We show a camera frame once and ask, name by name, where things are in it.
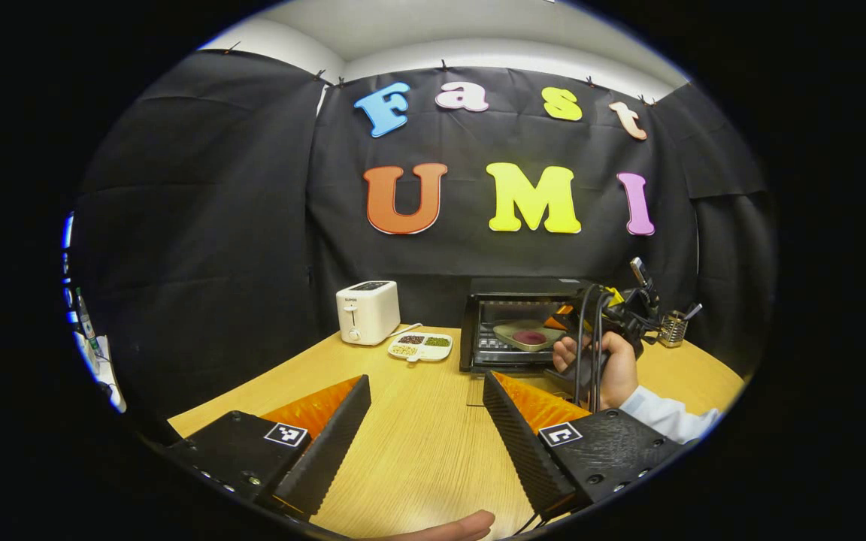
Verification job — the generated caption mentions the clear glass jar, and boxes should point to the clear glass jar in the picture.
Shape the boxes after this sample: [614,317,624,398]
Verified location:
[659,310,689,348]

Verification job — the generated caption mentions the white square plate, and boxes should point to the white square plate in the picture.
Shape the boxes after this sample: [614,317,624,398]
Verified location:
[493,319,566,353]

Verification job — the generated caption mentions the black electric oven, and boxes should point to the black electric oven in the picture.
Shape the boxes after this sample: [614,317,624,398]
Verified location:
[459,277,599,375]

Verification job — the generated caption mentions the green bottle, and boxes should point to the green bottle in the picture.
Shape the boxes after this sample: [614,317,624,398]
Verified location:
[74,288,98,355]

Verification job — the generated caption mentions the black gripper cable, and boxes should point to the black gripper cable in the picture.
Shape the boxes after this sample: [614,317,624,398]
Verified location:
[572,286,608,413]

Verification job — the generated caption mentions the white toaster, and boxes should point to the white toaster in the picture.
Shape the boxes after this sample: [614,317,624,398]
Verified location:
[336,280,401,346]

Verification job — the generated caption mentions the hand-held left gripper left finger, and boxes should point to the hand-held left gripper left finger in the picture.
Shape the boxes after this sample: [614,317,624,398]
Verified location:
[165,375,372,521]

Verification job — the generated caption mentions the white divided snack dish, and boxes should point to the white divided snack dish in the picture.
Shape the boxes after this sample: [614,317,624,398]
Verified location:
[388,332,453,364]

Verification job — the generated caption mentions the black backdrop cloth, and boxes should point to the black backdrop cloth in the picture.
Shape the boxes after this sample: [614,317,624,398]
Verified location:
[68,49,778,422]

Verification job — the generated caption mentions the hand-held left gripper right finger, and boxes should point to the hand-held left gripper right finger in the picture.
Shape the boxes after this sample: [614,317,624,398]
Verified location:
[483,370,683,521]

